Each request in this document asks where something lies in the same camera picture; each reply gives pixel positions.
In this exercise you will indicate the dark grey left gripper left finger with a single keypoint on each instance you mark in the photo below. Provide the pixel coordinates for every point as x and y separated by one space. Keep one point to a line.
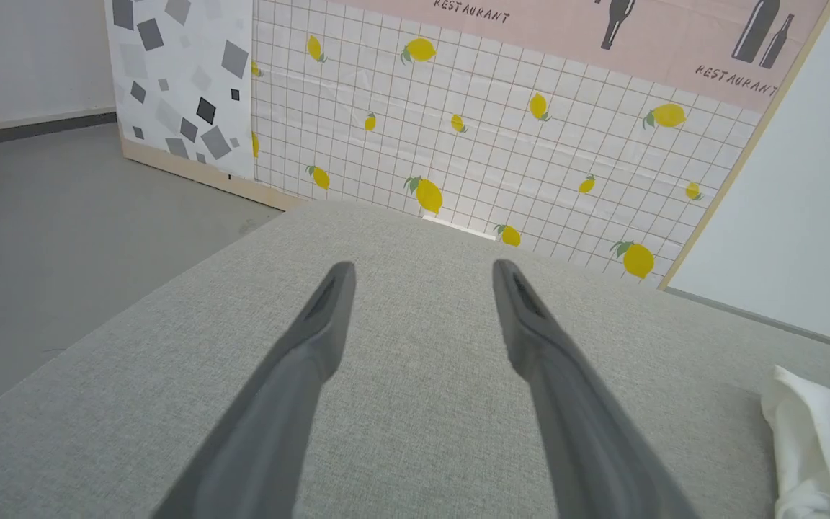
278 418

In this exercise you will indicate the grey squares print panel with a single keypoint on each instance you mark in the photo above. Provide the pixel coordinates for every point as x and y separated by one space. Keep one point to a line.
177 86

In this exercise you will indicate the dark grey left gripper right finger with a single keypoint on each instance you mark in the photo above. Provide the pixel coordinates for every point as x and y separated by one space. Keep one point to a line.
581 432

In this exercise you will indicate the pink restaurant poster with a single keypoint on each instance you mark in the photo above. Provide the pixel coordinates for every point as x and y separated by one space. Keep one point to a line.
566 36

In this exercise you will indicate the lemon print partition panel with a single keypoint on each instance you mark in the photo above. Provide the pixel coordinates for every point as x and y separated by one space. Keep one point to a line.
516 158

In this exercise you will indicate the white garment with grey stitching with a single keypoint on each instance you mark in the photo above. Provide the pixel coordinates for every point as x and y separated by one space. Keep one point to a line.
818 447

